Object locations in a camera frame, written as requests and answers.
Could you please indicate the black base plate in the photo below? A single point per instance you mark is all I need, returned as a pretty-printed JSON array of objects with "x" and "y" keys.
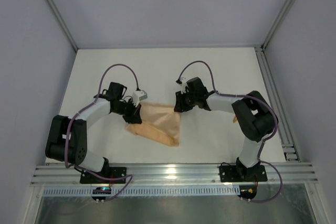
[
  {"x": 113, "y": 172},
  {"x": 234, "y": 173}
]

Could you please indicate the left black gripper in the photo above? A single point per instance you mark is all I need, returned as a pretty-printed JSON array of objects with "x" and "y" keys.
[{"x": 134, "y": 115}]

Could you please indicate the left controller board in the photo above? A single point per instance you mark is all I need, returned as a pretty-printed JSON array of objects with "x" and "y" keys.
[{"x": 100, "y": 194}]

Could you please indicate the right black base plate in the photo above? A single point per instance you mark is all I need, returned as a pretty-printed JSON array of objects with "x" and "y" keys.
[{"x": 234, "y": 173}]

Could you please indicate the right aluminium corner post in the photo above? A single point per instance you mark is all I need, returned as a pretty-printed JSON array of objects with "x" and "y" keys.
[{"x": 284, "y": 10}]

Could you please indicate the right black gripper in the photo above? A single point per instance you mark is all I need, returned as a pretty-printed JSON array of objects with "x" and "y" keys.
[{"x": 180, "y": 102}]

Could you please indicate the right controller board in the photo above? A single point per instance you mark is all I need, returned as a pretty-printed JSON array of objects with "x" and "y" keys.
[{"x": 247, "y": 193}]

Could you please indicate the aluminium corner post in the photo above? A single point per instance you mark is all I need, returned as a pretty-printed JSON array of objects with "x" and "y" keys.
[
  {"x": 62, "y": 24},
  {"x": 284, "y": 10}
]

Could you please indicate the peach satin napkin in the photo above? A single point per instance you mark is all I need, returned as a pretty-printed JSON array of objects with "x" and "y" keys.
[{"x": 160, "y": 123}]

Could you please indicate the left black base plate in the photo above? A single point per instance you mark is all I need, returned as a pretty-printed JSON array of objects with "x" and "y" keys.
[{"x": 113, "y": 172}]

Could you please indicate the controller board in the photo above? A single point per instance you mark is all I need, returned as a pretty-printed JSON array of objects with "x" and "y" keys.
[
  {"x": 100, "y": 194},
  {"x": 247, "y": 193}
]

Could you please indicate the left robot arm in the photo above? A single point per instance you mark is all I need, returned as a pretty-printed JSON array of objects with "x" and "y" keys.
[{"x": 68, "y": 135}]

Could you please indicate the slotted grey cable duct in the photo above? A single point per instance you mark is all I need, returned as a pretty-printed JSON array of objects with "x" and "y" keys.
[{"x": 146, "y": 191}]

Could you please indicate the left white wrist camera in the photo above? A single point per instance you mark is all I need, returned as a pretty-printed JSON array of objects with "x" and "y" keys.
[{"x": 138, "y": 96}]

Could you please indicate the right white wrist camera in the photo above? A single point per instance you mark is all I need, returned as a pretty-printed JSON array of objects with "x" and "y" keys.
[{"x": 182, "y": 82}]

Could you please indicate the right aluminium side rail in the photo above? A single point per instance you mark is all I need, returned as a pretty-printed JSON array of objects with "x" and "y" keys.
[{"x": 284, "y": 131}]

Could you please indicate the left aluminium corner post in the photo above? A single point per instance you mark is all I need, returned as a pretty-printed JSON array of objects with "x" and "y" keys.
[{"x": 62, "y": 24}]

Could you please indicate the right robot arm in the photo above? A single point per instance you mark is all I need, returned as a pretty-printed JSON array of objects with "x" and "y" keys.
[{"x": 255, "y": 118}]

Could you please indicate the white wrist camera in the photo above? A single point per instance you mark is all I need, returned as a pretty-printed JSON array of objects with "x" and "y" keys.
[
  {"x": 138, "y": 96},
  {"x": 182, "y": 82}
]

